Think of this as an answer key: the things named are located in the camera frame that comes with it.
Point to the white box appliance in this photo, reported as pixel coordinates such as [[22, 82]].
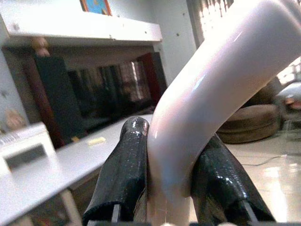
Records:
[[23, 153]]

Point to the large black television screen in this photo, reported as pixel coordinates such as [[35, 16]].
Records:
[[94, 94]]

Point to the brown round floor cushion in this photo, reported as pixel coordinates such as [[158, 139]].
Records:
[[251, 122]]

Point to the blue orange framed picture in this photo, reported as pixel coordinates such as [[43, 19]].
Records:
[[96, 6]]

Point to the small brown figurine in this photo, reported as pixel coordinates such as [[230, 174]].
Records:
[[41, 46]]

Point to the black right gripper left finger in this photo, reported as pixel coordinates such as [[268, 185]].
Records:
[[122, 164]]

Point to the small yellow eraser block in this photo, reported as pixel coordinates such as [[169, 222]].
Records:
[[96, 141]]

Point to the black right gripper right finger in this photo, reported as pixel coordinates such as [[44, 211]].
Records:
[[223, 179]]

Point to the white wall shelf unit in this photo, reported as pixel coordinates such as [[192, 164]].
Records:
[[77, 30]]

